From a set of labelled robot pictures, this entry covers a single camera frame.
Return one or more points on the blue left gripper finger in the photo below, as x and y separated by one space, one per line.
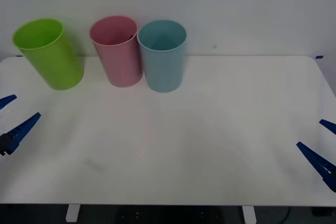
18 132
7 100

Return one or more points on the white table leg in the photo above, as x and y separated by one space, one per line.
72 213
249 214

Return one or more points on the green plastic bin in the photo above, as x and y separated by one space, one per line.
52 64

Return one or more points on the pink plastic bin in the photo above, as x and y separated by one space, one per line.
119 61

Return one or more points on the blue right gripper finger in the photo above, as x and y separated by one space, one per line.
329 126
319 162

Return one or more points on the pale blue plastic bin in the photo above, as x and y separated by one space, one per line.
164 69

